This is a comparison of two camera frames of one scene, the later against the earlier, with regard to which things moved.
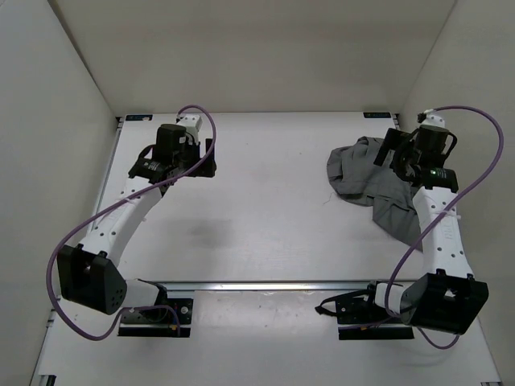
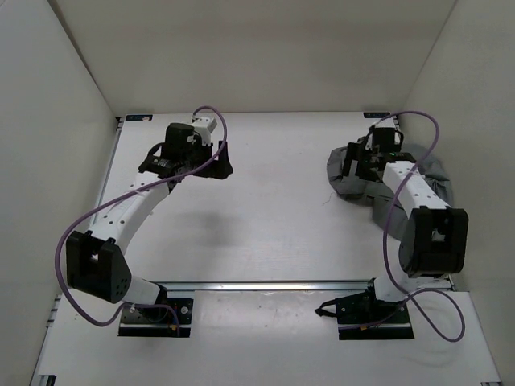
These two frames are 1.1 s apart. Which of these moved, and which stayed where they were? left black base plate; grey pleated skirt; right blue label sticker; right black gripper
Moved: right black gripper
Stayed: right blue label sticker; grey pleated skirt; left black base plate
